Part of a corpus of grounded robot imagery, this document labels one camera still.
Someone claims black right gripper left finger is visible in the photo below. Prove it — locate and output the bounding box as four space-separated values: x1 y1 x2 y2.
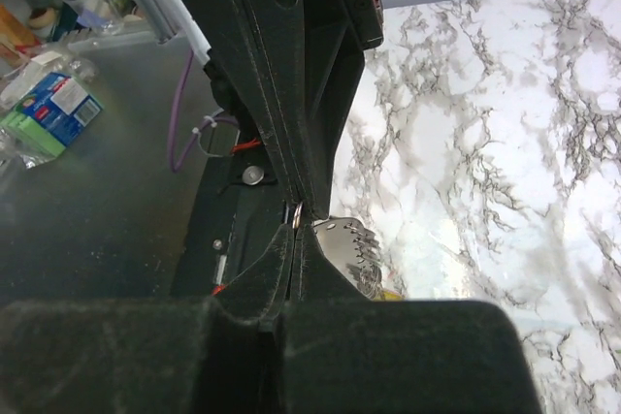
212 224 295 332

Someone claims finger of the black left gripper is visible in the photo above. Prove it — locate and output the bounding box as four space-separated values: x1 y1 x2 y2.
241 0 363 218
181 0 297 206

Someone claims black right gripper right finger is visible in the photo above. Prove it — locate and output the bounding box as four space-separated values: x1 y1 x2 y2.
290 224 369 302

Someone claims yellow key tag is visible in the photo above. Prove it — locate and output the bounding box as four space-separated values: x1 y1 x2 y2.
378 289 405 302

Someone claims clear plastic cup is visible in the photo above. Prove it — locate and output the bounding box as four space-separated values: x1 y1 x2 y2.
63 0 123 36

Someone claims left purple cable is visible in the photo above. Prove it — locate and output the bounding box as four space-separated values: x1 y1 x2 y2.
166 52 239 173

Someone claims steel key organizer red handle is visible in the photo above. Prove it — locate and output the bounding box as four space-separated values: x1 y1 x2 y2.
292 206 384 301

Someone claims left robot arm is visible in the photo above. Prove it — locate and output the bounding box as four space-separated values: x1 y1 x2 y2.
136 0 382 219

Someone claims green blue sponge pack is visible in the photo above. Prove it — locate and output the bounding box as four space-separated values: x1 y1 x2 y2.
1 72 102 159

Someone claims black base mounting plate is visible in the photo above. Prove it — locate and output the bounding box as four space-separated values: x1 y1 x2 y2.
170 136 286 297

